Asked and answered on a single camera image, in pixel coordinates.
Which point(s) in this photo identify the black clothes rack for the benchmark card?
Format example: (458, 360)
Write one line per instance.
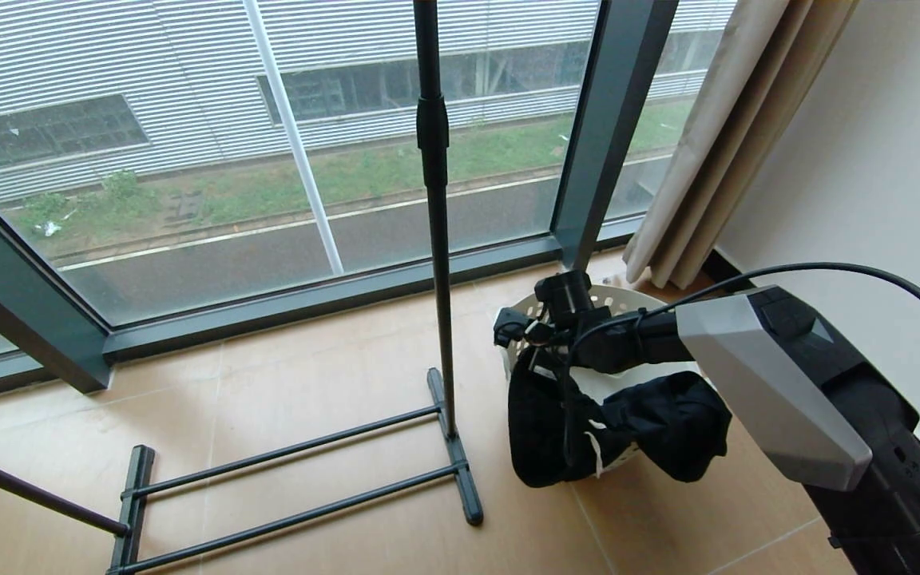
(434, 160)

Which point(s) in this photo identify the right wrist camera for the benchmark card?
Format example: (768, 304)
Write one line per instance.
(512, 326)

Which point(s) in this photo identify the window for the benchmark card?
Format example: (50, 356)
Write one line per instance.
(188, 120)

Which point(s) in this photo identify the white laundry basket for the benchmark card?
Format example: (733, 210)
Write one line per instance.
(620, 299)

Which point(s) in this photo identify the beige curtain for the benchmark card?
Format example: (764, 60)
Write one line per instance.
(731, 120)

